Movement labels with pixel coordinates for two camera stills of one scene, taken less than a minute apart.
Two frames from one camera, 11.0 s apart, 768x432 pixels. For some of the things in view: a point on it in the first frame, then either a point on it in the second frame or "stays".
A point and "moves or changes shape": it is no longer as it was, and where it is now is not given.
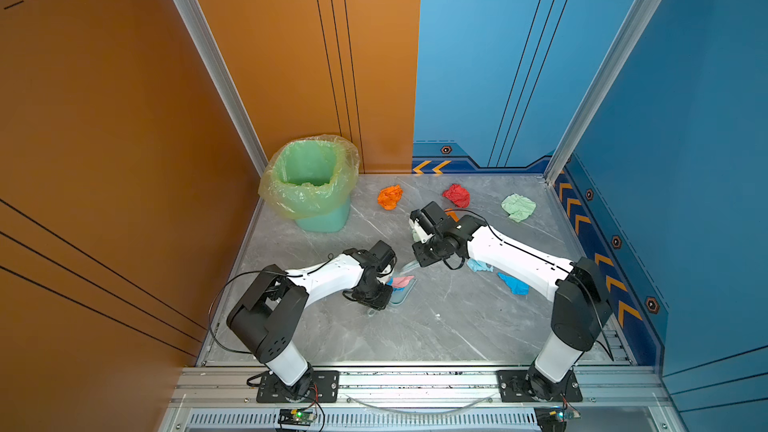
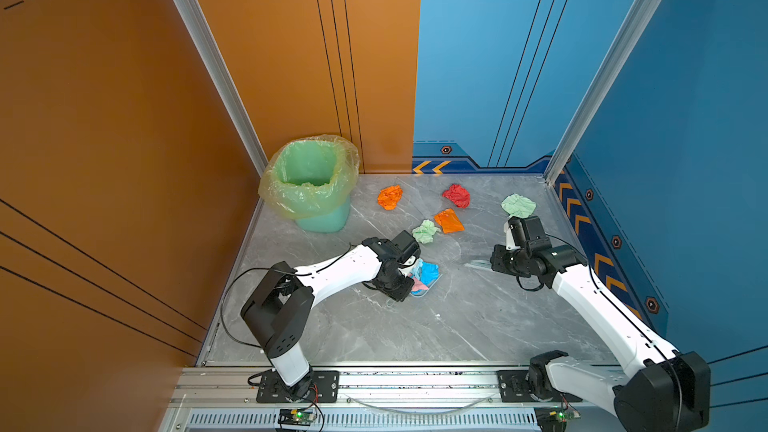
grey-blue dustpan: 398,296 moves or changes shape
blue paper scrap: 516,286 -> 429,273
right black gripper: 423,261 -> 496,260
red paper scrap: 458,195 stays
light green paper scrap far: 518,206 stays
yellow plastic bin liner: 309,175 stays
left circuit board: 296,417 stays
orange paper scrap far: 390,196 stays
